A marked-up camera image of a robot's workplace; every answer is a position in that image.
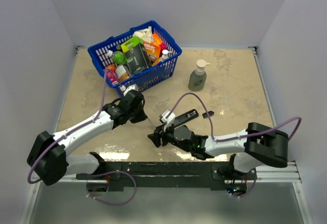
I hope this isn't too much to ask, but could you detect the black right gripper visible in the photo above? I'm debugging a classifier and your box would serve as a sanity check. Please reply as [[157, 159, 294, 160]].
[[148, 120, 192, 152]]

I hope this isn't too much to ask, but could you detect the black remote control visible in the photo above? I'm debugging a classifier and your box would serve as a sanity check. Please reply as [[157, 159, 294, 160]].
[[173, 109, 199, 127]]

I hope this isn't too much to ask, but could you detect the black battery compartment cover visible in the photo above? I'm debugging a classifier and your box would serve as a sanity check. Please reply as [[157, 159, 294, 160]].
[[202, 110, 214, 119]]

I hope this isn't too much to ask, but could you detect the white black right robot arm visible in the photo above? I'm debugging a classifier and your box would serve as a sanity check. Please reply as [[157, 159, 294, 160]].
[[148, 122, 289, 180]]

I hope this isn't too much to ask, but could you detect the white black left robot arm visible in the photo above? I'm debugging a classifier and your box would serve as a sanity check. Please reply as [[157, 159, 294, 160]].
[[27, 90, 147, 186]]

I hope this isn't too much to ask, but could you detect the orange labelled jar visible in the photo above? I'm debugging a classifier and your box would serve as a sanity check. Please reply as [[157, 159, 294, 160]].
[[115, 64, 131, 82]]

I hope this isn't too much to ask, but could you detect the pink snack packet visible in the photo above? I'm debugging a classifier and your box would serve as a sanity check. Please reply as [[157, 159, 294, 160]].
[[104, 64, 120, 85]]

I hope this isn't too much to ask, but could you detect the black green razor box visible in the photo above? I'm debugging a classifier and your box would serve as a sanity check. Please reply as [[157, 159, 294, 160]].
[[121, 36, 152, 75]]

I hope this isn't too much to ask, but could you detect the blue plastic shopping basket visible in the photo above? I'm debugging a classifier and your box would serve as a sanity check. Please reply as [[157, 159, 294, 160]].
[[87, 20, 182, 92]]

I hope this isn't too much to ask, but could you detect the green round bottle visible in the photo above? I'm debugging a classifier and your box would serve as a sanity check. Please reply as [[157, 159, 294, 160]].
[[106, 50, 127, 65]]

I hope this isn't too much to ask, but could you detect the white pump bottle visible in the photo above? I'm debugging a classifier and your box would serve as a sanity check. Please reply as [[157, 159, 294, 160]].
[[158, 49, 172, 62]]

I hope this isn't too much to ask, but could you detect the orange razor blade box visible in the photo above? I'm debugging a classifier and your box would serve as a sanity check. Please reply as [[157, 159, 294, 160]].
[[144, 42, 161, 66]]

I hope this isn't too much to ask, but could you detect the grey soap pump bottle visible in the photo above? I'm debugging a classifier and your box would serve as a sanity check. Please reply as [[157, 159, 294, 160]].
[[188, 59, 210, 92]]

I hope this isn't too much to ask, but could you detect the beige crumpled bag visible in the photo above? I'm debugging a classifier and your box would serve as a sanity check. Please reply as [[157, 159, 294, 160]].
[[132, 26, 154, 42]]

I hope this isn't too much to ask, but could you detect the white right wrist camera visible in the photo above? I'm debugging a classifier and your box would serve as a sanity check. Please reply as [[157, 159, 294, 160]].
[[159, 110, 176, 131]]

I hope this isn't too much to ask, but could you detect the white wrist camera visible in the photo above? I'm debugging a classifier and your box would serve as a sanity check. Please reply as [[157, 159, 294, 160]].
[[159, 110, 176, 131], [120, 84, 139, 96]]

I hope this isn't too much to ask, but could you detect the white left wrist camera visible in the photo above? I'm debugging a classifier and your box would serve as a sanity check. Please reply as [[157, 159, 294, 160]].
[[120, 84, 139, 96]]

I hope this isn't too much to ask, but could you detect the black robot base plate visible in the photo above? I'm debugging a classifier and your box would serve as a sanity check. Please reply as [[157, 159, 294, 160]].
[[76, 161, 244, 191]]

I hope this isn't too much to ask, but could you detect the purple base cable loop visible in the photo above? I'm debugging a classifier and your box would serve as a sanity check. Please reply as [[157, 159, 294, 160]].
[[86, 172, 138, 207]]

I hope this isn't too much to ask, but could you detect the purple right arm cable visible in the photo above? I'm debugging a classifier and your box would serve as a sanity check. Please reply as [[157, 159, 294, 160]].
[[167, 93, 302, 143]]

